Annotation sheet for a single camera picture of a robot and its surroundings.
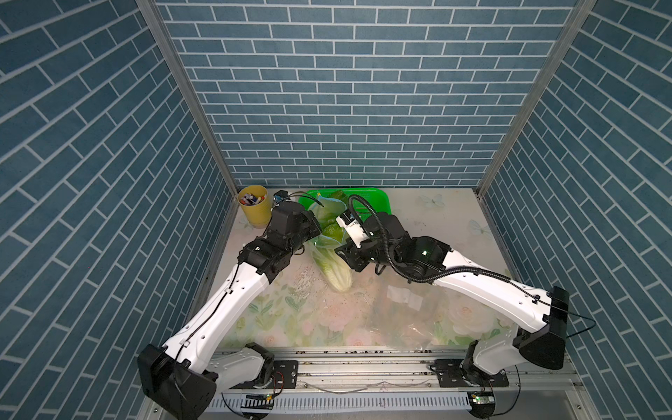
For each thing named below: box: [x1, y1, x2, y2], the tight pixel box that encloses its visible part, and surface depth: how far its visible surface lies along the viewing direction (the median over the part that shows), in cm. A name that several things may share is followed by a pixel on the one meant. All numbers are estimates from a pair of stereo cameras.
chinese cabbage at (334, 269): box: [311, 246, 354, 294], surface depth 88 cm
